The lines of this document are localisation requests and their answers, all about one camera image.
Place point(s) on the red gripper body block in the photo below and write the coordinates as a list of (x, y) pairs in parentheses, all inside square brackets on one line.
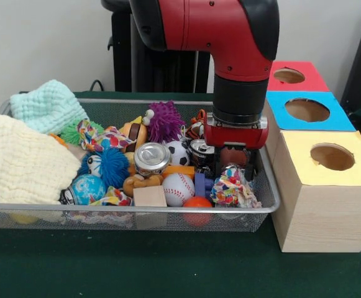
[(236, 136)]

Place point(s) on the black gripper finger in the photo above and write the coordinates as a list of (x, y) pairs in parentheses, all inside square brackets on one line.
[(220, 163), (251, 164)]

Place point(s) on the blue spiky eyed toy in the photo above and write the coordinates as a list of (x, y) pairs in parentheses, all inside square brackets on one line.
[(112, 169)]

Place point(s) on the mint green cloth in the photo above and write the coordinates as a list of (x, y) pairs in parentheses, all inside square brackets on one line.
[(43, 105)]

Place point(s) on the cream waffle cloth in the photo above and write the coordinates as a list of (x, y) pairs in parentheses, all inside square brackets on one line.
[(21, 161)]

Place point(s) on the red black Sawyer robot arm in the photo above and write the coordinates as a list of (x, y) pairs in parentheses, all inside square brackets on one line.
[(239, 46)]

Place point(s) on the wooden box with three holes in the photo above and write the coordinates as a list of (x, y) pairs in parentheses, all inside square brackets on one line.
[(323, 217)]

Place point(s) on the shallow mesh bin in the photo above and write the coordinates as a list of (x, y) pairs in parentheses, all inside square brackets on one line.
[(105, 217)]

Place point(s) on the black orange drink can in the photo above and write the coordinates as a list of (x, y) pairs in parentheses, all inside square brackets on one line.
[(202, 153)]

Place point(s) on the crumpled colourful paper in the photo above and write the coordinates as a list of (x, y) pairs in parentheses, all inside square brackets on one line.
[(233, 189)]

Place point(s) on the small soccer ball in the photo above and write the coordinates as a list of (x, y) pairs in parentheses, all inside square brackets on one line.
[(178, 152)]

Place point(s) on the white baseball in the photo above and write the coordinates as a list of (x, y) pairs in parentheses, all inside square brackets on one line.
[(178, 189)]

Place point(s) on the purple spiky eyed toy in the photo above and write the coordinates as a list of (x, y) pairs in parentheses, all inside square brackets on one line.
[(164, 124)]

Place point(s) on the crushed silver can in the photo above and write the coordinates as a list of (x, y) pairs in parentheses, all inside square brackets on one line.
[(152, 158)]

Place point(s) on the toy hamburger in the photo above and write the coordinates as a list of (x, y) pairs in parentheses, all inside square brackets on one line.
[(136, 136)]

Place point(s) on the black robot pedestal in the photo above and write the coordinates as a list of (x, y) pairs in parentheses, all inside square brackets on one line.
[(143, 62)]

